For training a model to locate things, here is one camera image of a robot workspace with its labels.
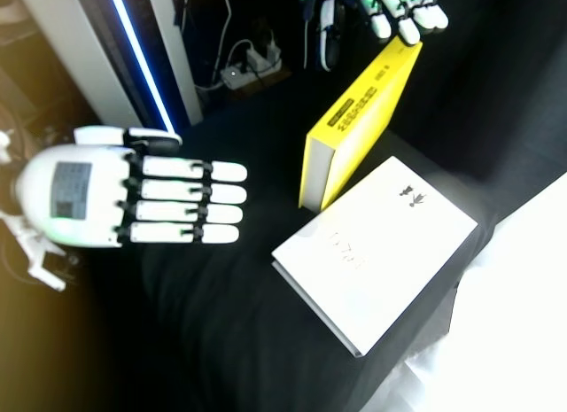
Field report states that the blue white light strip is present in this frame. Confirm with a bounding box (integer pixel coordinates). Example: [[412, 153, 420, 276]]
[[108, 0, 178, 136]]

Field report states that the white power strip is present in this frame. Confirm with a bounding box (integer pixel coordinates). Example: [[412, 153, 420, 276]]
[[220, 57, 284, 90]]

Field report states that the white robot column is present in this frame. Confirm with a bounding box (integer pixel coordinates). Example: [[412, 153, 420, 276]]
[[15, 0, 205, 136]]

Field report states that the white cable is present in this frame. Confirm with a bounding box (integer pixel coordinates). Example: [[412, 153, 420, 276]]
[[194, 0, 234, 92], [227, 38, 254, 72]]

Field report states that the yellow book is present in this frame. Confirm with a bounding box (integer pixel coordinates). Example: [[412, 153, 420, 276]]
[[299, 35, 424, 214]]

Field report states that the black table cloth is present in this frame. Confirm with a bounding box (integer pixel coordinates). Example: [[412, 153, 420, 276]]
[[83, 0, 567, 412]]

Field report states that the white book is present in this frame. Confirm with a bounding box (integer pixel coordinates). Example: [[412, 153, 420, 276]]
[[270, 154, 479, 358]]

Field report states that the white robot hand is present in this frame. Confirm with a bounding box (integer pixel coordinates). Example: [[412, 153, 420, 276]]
[[15, 125, 248, 248], [316, 0, 449, 72]]

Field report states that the white plug adapter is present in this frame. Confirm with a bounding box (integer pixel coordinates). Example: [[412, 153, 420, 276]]
[[245, 35, 283, 70]]

